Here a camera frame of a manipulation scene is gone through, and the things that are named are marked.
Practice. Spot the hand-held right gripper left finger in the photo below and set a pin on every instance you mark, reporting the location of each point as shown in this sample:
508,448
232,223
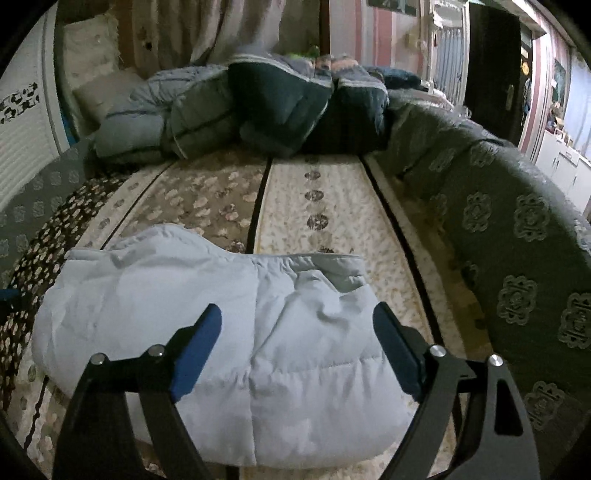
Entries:
196,355

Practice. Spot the green patterned blanket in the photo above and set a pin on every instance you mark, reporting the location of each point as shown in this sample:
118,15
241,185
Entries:
508,240
32,207

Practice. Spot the white cabinet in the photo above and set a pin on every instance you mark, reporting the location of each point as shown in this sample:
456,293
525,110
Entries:
561,166

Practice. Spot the cream pillow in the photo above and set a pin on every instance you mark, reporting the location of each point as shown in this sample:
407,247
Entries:
87,46

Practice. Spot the white padded jacket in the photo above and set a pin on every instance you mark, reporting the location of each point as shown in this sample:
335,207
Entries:
286,369

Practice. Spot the dark door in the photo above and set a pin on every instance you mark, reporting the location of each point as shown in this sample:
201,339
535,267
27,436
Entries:
489,64

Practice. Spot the white radiator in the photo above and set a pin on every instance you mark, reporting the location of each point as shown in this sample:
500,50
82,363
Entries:
449,55

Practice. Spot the beige brown floral bedspread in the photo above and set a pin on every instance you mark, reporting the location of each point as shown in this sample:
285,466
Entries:
295,207

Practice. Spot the wall poster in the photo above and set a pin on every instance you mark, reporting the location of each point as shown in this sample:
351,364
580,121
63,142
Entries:
559,83

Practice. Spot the grey pillow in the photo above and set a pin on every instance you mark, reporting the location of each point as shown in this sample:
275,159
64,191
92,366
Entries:
106,94

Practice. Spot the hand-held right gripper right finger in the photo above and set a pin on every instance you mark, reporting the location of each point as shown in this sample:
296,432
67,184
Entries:
399,350

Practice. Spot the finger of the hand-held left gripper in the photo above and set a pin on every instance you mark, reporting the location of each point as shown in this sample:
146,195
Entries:
9,296

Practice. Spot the beige curtain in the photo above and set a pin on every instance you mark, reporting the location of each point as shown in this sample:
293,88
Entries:
221,27

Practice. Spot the blue grey quilt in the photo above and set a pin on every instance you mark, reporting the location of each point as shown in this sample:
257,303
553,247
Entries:
277,101

